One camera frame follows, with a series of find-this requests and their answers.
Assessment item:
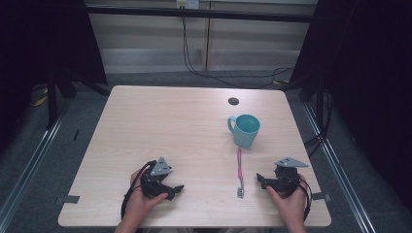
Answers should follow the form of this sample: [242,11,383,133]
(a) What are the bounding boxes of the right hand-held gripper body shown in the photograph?
[274,156,310,197]

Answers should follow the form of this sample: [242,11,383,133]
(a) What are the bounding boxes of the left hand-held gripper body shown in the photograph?
[140,156,173,199]

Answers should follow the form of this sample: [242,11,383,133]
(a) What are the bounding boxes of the pink toothbrush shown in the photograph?
[236,147,245,199]

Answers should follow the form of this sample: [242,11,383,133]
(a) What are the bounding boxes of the teal cup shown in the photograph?
[226,114,261,150]

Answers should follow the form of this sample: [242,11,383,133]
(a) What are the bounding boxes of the person's right hand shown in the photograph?
[265,174,309,225]

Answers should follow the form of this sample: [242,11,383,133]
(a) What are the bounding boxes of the person's left hand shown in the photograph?
[123,170,170,225]

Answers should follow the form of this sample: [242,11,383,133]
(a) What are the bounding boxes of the black curtain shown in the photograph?
[289,0,412,213]
[0,0,109,147]

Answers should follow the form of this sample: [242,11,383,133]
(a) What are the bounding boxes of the black metal stand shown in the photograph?
[44,69,111,131]

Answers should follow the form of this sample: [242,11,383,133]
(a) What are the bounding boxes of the yellow floor tape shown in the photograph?
[33,95,49,108]

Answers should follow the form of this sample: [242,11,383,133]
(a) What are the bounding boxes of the black horizontal bar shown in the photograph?
[85,4,321,24]

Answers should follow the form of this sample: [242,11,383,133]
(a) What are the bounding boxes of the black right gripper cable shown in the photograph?
[296,180,314,223]

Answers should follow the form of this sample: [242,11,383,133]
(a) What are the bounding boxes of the grey table edge bracket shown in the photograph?
[312,191,332,203]

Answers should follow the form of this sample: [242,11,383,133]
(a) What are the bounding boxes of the black floor cable bundle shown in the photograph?
[303,89,335,158]

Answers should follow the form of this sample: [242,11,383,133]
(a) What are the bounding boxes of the metal floor rail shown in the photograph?
[0,105,67,229]
[302,102,377,233]

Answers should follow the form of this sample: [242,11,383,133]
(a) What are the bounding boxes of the black wall cable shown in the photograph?
[181,8,294,89]

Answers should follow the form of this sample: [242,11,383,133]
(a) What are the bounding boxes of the white wall power outlet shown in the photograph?
[175,0,200,10]

